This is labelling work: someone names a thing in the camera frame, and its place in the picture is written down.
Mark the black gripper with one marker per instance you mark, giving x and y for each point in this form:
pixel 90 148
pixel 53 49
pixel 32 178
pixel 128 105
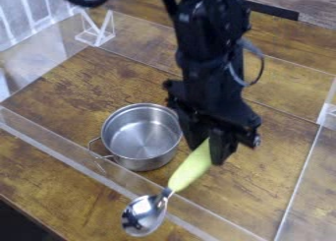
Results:
pixel 208 103

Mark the green handled metal spoon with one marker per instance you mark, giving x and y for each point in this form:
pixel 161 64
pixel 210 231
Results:
pixel 144 213

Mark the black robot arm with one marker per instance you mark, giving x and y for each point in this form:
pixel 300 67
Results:
pixel 209 28

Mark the stainless steel pot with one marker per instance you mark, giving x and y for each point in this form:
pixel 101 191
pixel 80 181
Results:
pixel 141 135

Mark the clear acrylic front barrier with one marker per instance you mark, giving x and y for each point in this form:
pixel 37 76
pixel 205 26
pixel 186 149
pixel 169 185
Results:
pixel 200 221

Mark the clear acrylic right barrier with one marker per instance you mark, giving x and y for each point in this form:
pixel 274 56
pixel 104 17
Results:
pixel 309 217

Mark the black strip on table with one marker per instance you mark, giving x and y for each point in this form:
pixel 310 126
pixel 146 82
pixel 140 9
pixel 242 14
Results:
pixel 272 10

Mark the clear acrylic triangle bracket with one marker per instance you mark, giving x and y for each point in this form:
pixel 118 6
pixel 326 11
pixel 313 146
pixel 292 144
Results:
pixel 93 35

